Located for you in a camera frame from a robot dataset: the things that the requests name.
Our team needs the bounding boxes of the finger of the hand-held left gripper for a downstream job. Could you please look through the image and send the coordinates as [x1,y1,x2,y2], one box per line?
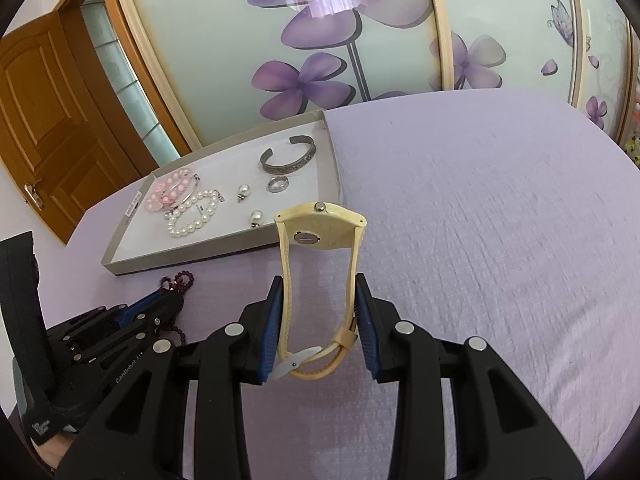
[115,289,186,329]
[125,317,179,356]

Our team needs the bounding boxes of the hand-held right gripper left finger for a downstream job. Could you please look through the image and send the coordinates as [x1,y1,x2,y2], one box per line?
[55,275,287,480]

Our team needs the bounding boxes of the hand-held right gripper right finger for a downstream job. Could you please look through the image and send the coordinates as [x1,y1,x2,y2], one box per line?
[352,272,587,480]

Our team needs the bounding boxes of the dark red bead necklace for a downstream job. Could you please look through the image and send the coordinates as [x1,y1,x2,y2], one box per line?
[150,270,197,348]

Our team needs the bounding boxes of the white pearl bracelet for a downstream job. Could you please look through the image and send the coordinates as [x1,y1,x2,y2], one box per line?
[166,190,222,239]

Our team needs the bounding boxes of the grey jewelry tray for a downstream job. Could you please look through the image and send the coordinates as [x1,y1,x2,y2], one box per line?
[101,109,342,277]

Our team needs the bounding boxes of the pink bead bracelet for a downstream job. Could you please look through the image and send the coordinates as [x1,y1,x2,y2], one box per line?
[143,169,201,212]

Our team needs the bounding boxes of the cream wrist watch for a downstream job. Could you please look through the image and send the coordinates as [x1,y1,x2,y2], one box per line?
[274,201,367,380]

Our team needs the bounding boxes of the thin silver bangle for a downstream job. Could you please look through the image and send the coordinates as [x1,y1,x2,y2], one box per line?
[162,172,203,211]

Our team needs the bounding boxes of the purple tablecloth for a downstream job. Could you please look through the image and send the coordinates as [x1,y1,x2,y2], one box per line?
[37,87,640,480]

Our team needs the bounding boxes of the brown wooden door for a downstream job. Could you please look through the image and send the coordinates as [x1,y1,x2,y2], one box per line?
[0,25,157,246]

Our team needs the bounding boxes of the frosted glass partition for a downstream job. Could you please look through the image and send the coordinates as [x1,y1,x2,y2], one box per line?
[80,2,182,161]

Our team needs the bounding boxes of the flower print wardrobe door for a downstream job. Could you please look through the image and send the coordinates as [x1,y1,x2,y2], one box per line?
[570,0,632,137]
[97,0,447,157]
[434,0,583,107]

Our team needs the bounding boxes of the pile of plush toys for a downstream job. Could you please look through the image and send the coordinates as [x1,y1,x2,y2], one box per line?
[624,100,640,163]

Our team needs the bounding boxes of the brass door handle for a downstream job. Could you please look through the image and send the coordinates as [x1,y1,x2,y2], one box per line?
[24,182,46,211]

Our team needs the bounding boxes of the grey engraved cuff bracelet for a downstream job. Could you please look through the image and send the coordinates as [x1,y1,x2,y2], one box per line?
[258,135,317,175]

